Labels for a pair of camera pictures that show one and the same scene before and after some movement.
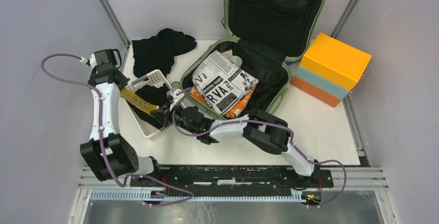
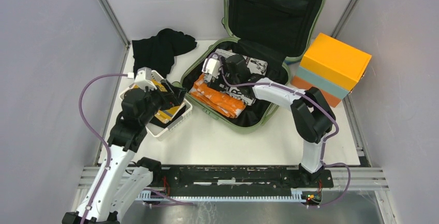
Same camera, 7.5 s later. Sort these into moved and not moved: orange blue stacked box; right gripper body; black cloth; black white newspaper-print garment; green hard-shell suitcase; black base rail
Moved: black white newspaper-print garment; right gripper body
Not moved: black base rail; black cloth; green hard-shell suitcase; orange blue stacked box
